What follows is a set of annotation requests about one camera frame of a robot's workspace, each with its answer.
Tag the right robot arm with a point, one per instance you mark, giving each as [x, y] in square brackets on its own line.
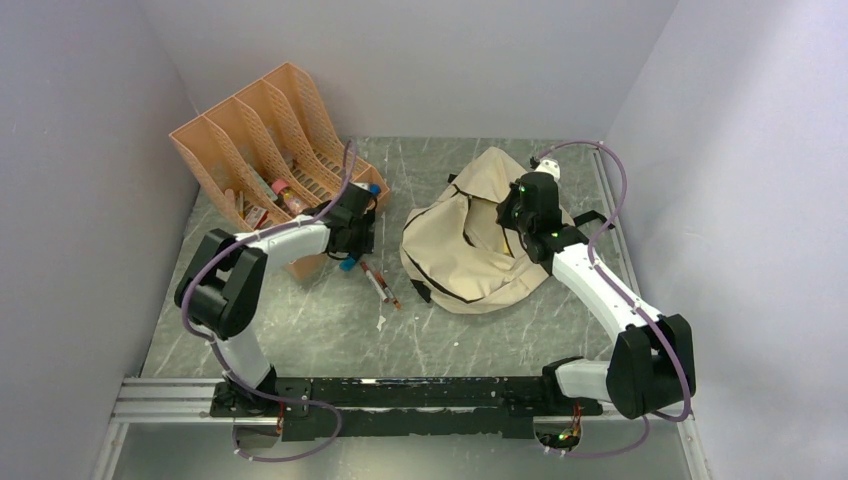
[652, 363]

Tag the orange plastic file organizer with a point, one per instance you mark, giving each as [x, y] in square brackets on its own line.
[279, 125]

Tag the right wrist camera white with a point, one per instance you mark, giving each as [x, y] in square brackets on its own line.
[548, 166]

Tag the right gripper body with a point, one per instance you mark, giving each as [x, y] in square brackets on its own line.
[510, 215]

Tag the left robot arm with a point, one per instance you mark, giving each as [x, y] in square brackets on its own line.
[219, 293]

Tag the thin orange pen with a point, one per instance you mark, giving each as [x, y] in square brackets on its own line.
[392, 298]

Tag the pink-capped glitter bottle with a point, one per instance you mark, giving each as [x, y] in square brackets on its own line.
[287, 198]

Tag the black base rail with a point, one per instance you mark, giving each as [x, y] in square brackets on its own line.
[313, 408]

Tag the green white card pack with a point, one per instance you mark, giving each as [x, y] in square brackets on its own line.
[264, 186]

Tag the beige canvas backpack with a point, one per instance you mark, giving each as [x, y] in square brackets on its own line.
[452, 249]

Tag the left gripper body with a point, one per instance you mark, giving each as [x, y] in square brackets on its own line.
[362, 233]

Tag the black blue marker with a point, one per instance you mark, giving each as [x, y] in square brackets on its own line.
[348, 264]

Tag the red small box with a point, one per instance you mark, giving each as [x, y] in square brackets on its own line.
[255, 217]

